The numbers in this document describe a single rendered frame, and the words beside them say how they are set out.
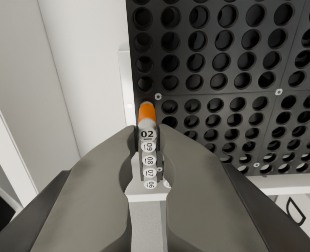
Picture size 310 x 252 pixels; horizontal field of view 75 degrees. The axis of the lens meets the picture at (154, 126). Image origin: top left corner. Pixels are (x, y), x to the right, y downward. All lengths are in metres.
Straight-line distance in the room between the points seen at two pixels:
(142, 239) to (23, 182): 1.92
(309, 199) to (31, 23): 0.37
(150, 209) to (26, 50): 1.62
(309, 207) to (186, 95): 0.26
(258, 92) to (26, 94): 0.18
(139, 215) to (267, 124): 1.65
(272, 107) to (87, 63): 0.17
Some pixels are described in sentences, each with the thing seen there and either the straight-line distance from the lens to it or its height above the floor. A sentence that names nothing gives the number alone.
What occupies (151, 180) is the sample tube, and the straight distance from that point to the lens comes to 0.19.
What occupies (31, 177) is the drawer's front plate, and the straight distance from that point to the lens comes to 0.19.
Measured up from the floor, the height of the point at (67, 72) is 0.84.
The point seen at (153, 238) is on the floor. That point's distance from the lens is 2.08.
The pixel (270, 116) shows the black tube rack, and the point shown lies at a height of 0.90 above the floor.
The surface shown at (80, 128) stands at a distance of 0.25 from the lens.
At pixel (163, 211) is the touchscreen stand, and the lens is 1.24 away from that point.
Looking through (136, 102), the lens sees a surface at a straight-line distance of 0.16.
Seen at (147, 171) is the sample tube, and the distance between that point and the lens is 0.18.
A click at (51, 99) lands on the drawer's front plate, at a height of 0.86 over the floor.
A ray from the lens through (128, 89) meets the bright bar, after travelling 0.21.
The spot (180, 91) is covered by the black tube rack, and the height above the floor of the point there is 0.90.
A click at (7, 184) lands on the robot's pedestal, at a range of 0.51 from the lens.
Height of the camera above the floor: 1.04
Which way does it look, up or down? 59 degrees down
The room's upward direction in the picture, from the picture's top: 176 degrees clockwise
